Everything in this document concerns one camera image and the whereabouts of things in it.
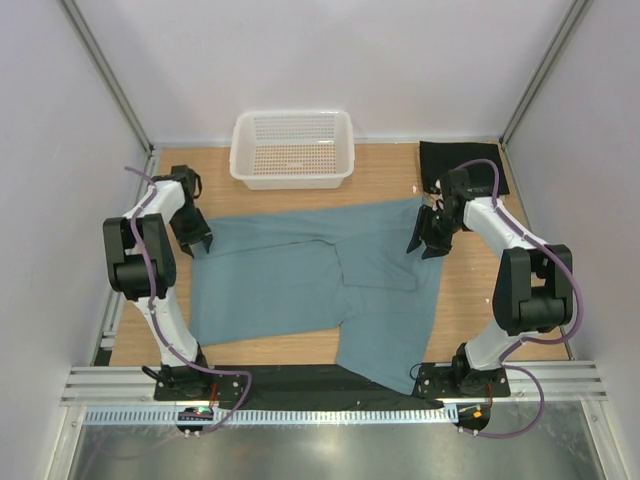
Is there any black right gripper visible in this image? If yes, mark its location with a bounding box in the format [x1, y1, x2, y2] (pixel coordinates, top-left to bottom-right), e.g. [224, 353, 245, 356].
[406, 205, 462, 260]

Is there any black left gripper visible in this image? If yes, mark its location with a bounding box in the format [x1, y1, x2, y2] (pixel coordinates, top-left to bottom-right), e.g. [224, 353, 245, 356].
[170, 203, 212, 256]

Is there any teal blue t-shirt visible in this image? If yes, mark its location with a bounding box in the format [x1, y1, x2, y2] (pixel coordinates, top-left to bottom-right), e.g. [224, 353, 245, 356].
[189, 197, 443, 394]

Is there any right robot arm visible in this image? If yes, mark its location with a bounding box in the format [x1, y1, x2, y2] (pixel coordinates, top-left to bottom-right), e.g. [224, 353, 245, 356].
[407, 163, 578, 399]

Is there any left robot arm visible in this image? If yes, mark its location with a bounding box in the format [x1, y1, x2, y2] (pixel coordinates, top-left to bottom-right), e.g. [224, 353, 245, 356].
[102, 165, 215, 400]

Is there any folded black t-shirt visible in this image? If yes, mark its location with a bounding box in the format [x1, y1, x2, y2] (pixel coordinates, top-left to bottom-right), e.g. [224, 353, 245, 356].
[419, 141, 510, 196]

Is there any white perforated plastic basket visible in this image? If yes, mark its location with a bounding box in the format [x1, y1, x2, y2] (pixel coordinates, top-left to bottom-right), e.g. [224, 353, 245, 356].
[229, 110, 355, 190]

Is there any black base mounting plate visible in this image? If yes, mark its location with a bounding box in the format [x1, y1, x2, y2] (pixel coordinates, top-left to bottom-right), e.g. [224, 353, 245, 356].
[141, 363, 511, 411]

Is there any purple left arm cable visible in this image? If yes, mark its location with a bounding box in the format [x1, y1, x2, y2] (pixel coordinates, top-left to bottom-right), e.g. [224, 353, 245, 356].
[123, 165, 252, 436]

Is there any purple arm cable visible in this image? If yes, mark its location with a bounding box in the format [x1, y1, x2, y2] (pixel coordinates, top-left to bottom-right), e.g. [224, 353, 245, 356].
[447, 158, 586, 440]
[123, 165, 252, 436]

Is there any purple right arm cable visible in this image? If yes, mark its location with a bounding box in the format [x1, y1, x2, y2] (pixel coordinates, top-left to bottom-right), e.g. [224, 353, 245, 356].
[447, 158, 586, 440]

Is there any slotted grey cable duct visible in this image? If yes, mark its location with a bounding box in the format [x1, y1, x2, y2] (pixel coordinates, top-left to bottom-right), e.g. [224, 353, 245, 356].
[84, 404, 458, 427]

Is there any aluminium front frame rail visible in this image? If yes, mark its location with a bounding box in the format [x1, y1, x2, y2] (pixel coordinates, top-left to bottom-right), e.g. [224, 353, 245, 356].
[61, 361, 607, 410]

